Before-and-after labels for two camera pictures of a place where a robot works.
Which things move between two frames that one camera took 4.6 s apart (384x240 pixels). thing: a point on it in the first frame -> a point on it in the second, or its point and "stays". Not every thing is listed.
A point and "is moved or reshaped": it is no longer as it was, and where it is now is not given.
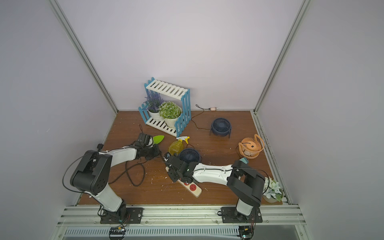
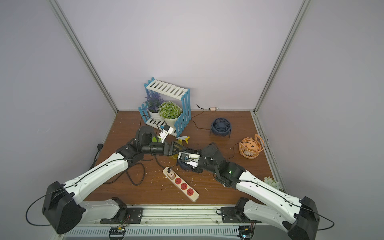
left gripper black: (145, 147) -> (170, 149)
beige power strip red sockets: (191, 188) is moved or reshaped
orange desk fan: (250, 148) stays
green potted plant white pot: (170, 111) stays
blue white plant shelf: (179, 93) stays
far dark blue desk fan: (221, 127) stays
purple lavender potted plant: (152, 104) stays
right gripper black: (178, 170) -> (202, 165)
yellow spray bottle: (177, 146) stays
